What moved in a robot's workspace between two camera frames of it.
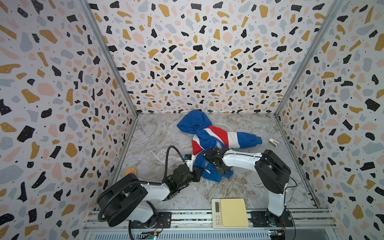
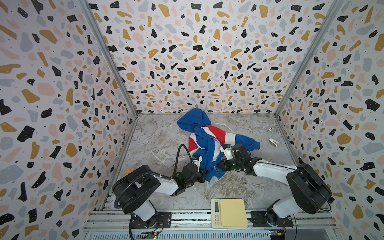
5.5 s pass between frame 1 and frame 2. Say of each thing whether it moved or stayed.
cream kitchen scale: stayed
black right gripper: moved
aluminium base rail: stayed
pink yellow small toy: stayed
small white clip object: stayed
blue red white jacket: moved
